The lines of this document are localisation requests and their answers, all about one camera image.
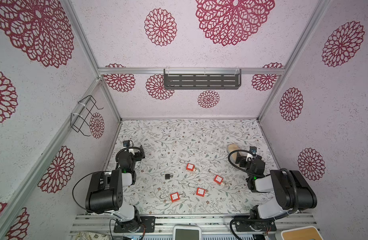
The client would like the red padlock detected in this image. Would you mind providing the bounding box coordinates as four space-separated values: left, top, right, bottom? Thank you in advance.
208 169 228 185
179 160 195 172
187 183 207 197
160 192 181 203

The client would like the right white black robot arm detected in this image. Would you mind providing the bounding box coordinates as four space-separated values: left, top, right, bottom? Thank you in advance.
228 150 317 234

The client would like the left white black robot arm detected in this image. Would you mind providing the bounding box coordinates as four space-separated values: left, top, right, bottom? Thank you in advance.
85 146 145 232

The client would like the small black padlock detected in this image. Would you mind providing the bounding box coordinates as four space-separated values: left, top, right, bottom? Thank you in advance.
161 172 174 180

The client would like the white tablet device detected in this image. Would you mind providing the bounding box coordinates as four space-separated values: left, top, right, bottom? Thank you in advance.
173 225 202 240

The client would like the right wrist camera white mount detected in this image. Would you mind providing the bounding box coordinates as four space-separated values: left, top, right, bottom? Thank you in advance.
246 146 257 161

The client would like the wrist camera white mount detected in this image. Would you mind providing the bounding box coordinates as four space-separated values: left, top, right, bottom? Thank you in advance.
123 140 134 148
246 146 257 161

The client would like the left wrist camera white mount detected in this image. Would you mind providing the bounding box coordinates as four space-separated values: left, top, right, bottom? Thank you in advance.
123 140 134 148

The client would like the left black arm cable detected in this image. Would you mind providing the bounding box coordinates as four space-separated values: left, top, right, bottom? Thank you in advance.
71 171 98 214

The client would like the black wire wall basket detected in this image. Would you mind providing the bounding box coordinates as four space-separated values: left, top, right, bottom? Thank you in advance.
70 95 104 138

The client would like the dark grey wall shelf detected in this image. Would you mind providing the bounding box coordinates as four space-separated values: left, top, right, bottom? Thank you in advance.
163 69 241 90

